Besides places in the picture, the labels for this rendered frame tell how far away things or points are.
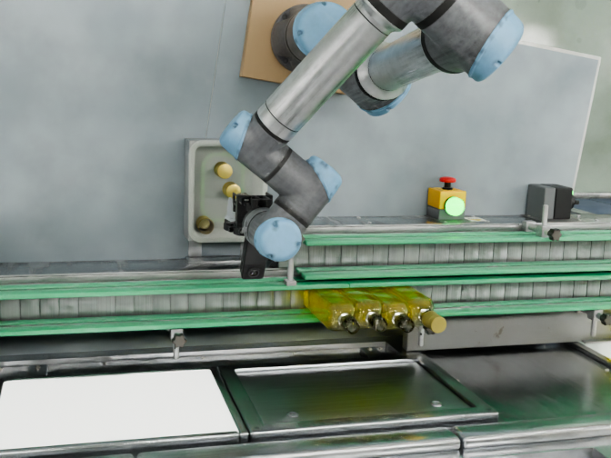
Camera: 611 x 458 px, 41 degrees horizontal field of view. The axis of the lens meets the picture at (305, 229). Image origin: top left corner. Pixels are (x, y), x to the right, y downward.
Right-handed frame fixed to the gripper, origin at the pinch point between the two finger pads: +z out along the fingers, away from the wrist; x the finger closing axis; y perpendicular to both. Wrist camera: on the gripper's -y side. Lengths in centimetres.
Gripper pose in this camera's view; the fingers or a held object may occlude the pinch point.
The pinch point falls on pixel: (240, 220)
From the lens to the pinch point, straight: 173.4
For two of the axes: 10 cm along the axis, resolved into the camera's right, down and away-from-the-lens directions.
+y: 0.3, -9.8, -1.7
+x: -9.6, 0.2, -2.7
